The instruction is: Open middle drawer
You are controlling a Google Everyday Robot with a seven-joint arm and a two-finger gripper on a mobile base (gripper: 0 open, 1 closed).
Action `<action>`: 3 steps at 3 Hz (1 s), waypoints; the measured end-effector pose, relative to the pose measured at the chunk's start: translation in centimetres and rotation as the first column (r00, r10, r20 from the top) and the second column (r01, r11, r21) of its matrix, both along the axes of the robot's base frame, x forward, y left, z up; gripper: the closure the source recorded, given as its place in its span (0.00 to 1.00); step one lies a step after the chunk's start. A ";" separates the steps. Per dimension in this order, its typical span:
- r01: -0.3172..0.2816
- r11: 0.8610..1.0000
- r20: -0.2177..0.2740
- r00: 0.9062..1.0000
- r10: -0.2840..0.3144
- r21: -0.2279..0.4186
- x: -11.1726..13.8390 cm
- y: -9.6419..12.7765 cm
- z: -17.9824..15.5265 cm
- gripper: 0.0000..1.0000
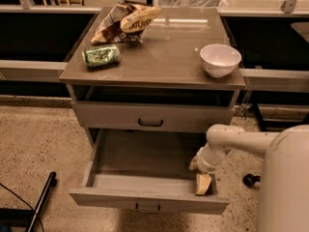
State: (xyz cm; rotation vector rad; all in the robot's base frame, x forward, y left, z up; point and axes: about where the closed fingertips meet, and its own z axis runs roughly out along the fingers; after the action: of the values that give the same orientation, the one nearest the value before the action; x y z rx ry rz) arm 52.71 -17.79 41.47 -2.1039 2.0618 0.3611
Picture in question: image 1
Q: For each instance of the grey top drawer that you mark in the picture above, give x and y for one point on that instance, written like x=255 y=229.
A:
x=150 y=117

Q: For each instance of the black wheeled base leg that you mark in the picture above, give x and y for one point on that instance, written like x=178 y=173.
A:
x=250 y=180

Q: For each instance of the green soda can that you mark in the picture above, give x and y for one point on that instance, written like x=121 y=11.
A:
x=101 y=56

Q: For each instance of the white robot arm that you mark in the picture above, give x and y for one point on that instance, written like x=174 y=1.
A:
x=284 y=189

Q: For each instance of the grey drawer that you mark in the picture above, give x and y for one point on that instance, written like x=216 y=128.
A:
x=146 y=171
x=150 y=117

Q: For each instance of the black stand leg left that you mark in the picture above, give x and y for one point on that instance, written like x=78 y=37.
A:
x=35 y=217

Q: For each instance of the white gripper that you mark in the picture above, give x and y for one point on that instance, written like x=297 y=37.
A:
x=204 y=165

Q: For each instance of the crumpled chip bag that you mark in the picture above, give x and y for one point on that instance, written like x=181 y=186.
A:
x=125 y=22

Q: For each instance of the white bowl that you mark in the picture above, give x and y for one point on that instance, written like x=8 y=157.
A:
x=219 y=60

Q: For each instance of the grey drawer cabinet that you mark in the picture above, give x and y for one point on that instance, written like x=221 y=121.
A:
x=163 y=67

